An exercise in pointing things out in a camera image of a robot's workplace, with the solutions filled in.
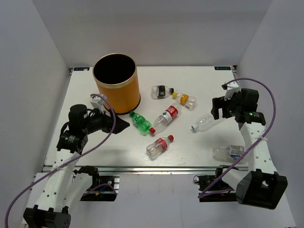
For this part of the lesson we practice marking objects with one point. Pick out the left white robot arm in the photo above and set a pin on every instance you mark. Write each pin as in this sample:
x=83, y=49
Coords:
x=51, y=210

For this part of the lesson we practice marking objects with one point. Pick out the blue-cap clear bottle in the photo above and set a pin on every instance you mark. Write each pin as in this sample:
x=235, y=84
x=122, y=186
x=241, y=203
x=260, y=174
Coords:
x=205, y=122

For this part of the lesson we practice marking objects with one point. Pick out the black-label small clear bottle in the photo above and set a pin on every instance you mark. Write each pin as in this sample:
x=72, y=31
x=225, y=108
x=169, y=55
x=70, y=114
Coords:
x=161, y=91

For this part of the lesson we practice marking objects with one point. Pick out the green plastic bottle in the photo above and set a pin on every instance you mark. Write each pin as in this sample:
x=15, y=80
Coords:
x=140, y=122

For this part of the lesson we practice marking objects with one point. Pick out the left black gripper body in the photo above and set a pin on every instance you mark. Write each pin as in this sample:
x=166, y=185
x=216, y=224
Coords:
x=99, y=122

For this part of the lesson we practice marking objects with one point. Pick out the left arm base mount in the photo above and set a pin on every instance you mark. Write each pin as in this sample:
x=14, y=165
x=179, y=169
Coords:
x=102, y=188

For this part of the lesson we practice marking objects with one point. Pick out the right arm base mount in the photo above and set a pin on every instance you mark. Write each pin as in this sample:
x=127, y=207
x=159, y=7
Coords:
x=203, y=181

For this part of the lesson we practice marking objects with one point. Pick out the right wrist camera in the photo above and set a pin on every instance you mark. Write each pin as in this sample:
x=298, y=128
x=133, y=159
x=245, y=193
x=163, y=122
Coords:
x=230, y=89

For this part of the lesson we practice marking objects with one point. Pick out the large red-label clear bottle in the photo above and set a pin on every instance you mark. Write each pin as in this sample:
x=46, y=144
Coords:
x=165, y=118

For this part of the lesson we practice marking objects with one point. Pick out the left blue corner sticker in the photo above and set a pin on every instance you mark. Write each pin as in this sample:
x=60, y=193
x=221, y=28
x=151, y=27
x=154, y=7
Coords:
x=81, y=69

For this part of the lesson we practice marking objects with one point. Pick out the blue corner sticker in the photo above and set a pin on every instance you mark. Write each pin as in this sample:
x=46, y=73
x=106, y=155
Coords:
x=81, y=69
x=221, y=68

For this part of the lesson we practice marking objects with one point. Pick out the small red-label clear bottle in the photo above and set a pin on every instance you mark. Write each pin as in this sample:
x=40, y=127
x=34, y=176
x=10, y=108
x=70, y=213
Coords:
x=159, y=146

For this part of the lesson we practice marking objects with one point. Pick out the orange cylindrical bin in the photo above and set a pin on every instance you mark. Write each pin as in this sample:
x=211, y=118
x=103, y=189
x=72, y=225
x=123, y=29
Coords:
x=116, y=77

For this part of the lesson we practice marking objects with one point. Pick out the yellow-cap orange-label bottle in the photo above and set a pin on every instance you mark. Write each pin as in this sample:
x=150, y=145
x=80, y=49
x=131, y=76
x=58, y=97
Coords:
x=185, y=100

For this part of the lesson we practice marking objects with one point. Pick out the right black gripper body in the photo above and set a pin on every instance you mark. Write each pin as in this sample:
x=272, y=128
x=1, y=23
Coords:
x=234, y=104

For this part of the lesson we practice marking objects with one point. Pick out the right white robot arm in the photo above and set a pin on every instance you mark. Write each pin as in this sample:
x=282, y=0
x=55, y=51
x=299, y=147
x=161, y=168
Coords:
x=261, y=186

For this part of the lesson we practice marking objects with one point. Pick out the blue-label clear bottle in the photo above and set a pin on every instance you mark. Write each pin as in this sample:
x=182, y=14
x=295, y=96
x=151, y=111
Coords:
x=227, y=153

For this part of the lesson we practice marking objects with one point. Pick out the right blue corner sticker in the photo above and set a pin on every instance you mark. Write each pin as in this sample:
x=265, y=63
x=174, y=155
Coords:
x=221, y=68

